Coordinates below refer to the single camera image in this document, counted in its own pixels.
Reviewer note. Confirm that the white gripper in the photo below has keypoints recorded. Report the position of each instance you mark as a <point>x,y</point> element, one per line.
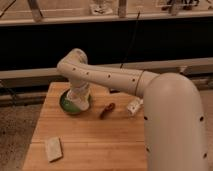
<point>81,92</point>

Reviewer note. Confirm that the white ceramic cup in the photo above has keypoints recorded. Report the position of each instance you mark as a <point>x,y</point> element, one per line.
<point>81,101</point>

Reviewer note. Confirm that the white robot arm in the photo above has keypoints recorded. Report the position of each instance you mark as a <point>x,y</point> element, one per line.
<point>174,118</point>

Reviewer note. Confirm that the green ceramic bowl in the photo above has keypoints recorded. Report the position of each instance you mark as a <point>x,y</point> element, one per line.
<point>68,106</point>

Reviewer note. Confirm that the brown wooden brush block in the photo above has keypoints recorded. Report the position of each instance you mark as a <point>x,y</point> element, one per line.
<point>113,91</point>

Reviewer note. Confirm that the brown dried chili pepper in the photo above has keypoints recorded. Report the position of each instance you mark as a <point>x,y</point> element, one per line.
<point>106,110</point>

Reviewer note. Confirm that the wooden cutting board table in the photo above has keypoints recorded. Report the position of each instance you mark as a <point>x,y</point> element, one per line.
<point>115,143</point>

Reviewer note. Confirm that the white plastic bottle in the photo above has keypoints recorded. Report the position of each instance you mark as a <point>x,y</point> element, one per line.
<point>134,106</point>

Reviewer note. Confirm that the grey sponge block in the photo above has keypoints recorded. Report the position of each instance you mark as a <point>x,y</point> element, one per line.
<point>53,149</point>

